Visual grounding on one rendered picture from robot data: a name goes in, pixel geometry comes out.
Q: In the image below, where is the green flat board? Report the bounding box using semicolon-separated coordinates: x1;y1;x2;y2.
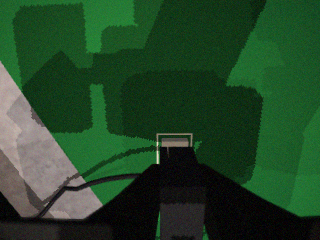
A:
0;0;320;217

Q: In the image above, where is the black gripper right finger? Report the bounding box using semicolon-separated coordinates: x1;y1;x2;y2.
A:
199;164;320;240

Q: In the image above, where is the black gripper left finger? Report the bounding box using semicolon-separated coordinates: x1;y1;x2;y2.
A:
0;164;160;240

